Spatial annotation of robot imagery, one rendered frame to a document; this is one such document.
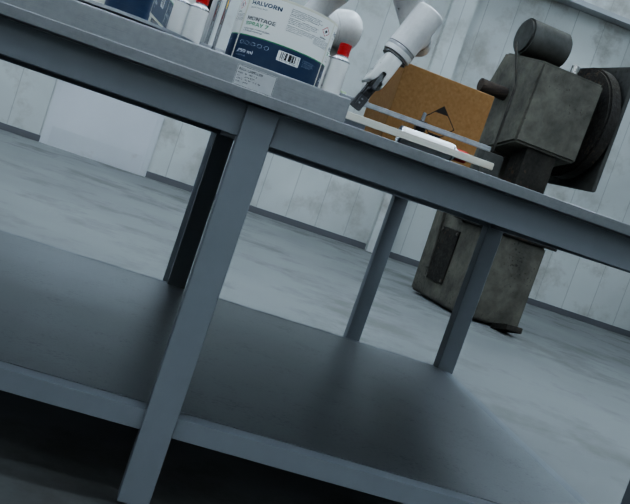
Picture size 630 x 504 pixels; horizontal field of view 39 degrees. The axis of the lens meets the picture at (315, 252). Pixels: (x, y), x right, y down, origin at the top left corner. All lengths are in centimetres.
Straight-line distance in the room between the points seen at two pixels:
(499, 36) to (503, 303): 533
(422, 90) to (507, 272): 497
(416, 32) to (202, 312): 114
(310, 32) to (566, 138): 602
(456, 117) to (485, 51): 936
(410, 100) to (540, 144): 496
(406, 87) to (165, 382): 132
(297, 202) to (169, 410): 991
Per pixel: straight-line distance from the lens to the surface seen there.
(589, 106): 778
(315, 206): 1156
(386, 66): 244
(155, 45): 165
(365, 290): 376
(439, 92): 270
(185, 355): 166
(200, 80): 158
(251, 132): 161
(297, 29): 177
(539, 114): 755
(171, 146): 1140
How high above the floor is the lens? 73
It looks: 5 degrees down
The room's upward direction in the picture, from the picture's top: 19 degrees clockwise
